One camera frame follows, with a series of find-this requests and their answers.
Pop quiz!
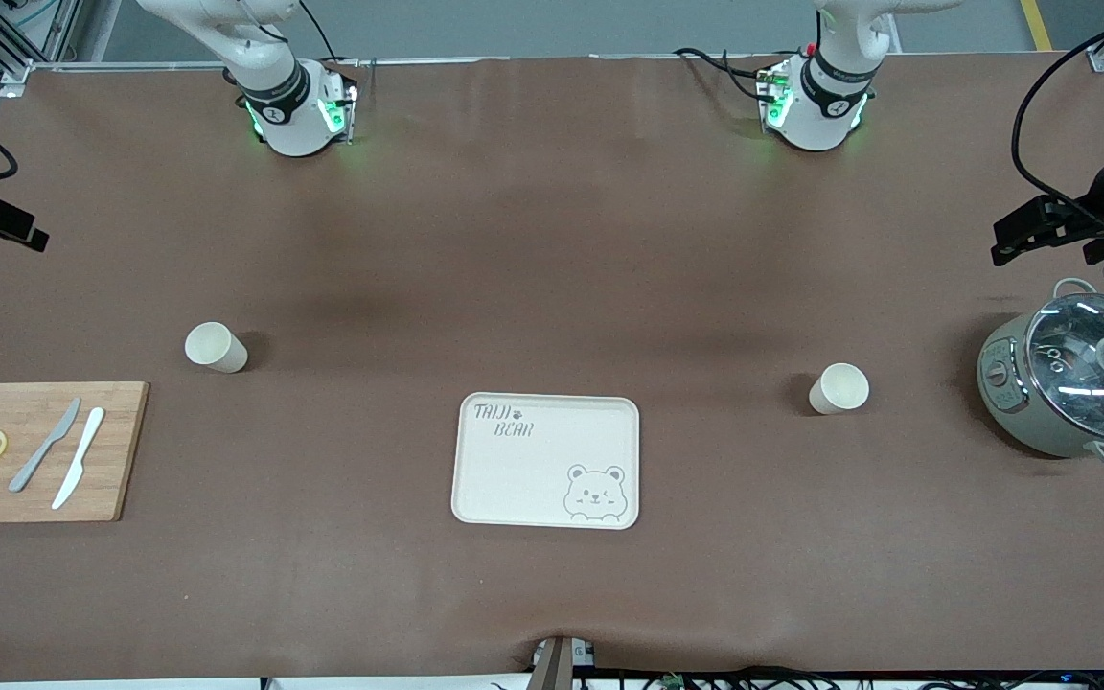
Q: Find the brown table cover sheet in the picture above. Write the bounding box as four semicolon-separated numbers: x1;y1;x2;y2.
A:
0;53;1104;683

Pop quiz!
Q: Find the glass pot lid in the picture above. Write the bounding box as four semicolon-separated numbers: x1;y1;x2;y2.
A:
1024;292;1104;444

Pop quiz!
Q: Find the grey plastic knife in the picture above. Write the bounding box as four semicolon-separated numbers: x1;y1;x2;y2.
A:
8;398;81;494

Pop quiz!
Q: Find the wooden cutting board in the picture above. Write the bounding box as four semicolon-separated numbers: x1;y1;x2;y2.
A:
0;381;150;524

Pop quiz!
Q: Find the white paper cup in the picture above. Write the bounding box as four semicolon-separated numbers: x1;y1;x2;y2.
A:
809;362;870;416
184;321;249;374

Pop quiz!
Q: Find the cream bear print tray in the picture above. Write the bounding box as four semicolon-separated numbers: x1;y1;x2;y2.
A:
450;391;641;531

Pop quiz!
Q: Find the metal table edge clamp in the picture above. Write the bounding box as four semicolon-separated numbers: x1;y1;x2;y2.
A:
531;635;597;690

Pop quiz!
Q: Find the black base cable bundle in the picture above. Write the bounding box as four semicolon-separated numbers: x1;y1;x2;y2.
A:
672;46;778;102

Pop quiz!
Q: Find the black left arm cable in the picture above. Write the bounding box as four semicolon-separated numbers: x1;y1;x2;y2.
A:
1012;0;1104;210

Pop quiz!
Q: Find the grey-green electric cooking pot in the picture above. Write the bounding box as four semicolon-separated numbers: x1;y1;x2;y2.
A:
977;278;1104;469

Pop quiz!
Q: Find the white plastic knife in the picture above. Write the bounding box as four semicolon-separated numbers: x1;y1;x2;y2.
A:
51;407;105;511

